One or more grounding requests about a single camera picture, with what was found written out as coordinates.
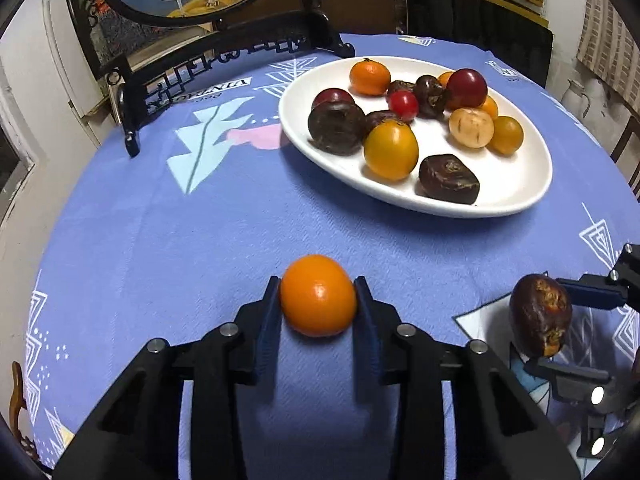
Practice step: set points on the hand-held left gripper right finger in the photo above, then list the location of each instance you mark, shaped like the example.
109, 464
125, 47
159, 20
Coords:
364, 340

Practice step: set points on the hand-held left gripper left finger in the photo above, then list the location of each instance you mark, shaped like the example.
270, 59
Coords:
270, 330

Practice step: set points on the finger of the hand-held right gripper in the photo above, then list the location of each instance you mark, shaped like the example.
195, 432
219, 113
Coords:
570, 382
592, 292

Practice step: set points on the dark water chestnut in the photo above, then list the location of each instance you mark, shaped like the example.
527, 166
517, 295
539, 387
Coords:
400, 87
431, 95
447, 179
540, 315
381, 119

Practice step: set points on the white plate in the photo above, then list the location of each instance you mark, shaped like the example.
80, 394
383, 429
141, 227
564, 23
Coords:
515, 180

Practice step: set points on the small yellow tomato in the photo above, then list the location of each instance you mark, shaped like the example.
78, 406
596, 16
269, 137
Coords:
506, 135

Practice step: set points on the blue printed tablecloth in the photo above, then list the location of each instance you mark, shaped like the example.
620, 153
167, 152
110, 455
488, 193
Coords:
200, 235

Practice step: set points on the brown wooden chair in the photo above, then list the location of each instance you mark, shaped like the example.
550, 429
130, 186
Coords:
17, 395
630, 150

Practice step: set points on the large yellow tomato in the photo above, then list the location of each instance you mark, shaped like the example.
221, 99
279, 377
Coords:
391, 150

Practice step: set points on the white pitcher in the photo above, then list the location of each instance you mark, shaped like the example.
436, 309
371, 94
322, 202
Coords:
575, 97

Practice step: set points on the pale tan round longan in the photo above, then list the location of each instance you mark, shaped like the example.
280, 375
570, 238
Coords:
471, 127

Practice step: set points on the small orange tomato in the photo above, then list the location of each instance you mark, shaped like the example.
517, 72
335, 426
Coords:
490, 107
444, 79

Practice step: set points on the large round water chestnut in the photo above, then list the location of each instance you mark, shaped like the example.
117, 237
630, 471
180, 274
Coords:
335, 127

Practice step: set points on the small red cherry tomato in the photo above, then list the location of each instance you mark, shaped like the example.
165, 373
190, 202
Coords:
404, 105

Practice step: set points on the dark red tomato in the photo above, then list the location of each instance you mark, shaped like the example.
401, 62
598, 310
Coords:
332, 96
467, 89

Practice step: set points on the checked cloth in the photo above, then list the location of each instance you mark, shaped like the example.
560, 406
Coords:
610, 35

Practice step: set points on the orange mandarin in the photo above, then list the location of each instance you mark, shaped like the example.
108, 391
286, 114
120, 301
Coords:
370, 77

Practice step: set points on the black chair back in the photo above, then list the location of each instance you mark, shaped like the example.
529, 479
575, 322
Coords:
475, 25

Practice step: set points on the window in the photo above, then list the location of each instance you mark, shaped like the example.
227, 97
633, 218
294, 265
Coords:
10, 170

